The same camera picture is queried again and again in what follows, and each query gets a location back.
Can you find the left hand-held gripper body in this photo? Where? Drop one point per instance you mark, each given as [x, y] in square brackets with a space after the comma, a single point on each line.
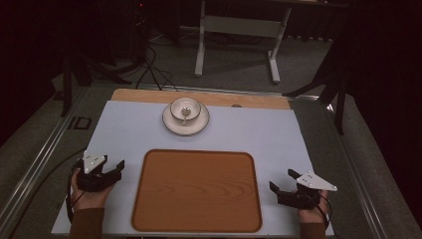
[94, 182]

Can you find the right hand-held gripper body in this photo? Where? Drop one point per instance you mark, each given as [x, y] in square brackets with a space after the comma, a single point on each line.
[298, 199]

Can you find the person's left hand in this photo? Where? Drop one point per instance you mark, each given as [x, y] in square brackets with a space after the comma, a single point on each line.
[89, 199]

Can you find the person's right hand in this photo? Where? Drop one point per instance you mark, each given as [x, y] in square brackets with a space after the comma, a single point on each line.
[313, 215]

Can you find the black floor socket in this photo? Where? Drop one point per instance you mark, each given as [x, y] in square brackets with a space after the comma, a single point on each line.
[79, 122]

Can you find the white table mat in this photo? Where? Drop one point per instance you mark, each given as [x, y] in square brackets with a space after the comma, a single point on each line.
[265, 139]

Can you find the white saucer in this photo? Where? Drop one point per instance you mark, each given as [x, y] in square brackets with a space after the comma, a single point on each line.
[174, 126]

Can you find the wooden tray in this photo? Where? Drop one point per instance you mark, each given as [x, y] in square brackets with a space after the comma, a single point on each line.
[196, 191]

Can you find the white cup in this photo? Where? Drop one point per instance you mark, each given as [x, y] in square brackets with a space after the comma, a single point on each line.
[177, 115]

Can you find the black metal stand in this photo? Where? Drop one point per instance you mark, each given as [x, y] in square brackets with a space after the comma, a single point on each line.
[340, 106]
[68, 83]

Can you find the small metal spoon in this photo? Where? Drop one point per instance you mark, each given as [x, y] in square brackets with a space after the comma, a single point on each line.
[185, 112]

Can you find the metal floor rail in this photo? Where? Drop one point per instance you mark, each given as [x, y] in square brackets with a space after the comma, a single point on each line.
[36, 166]
[360, 172]

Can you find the white desk frame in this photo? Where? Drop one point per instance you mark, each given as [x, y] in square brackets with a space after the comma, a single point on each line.
[242, 26]

